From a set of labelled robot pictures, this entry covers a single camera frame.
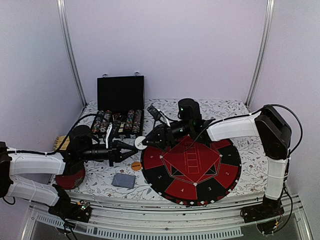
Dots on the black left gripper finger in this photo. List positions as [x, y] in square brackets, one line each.
[121, 156]
[125, 146]

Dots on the round red black poker mat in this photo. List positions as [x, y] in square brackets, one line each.
[192, 173]

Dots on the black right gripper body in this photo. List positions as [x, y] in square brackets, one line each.
[170, 138]

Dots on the floral white tablecloth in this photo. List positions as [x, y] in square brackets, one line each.
[97, 183]

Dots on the orange round blind button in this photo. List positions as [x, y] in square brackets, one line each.
[136, 166]

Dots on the blue playing card deck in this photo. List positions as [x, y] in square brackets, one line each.
[123, 180]

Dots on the aluminium frame post left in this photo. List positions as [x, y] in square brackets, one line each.
[61, 7]

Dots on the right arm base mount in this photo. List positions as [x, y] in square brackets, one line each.
[269, 208]

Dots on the chip row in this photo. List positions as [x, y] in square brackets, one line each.
[129, 121]
[136, 126]
[105, 121]
[97, 121]

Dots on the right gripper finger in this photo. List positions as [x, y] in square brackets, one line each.
[157, 134]
[154, 141]

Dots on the woven bamboo tray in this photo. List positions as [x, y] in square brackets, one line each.
[61, 143]

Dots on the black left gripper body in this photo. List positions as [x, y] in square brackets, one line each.
[112, 151]

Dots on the blue texas holdem card box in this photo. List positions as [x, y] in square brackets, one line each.
[121, 128]

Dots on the far left chip row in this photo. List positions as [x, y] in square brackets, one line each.
[97, 121]

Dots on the red floral round cushion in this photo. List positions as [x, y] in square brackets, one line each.
[72, 177]

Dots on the far right chip row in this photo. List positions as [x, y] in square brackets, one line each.
[136, 126]

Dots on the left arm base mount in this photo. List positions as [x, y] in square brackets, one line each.
[65, 209]

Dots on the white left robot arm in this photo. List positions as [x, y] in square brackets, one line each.
[67, 165]

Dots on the black poker chip case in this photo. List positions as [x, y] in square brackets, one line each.
[119, 94]

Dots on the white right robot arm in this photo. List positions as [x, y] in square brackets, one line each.
[266, 123]

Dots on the black triangular all-in button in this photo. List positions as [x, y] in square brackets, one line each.
[116, 116]

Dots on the white blue dealer button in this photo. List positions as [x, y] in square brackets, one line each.
[138, 143]

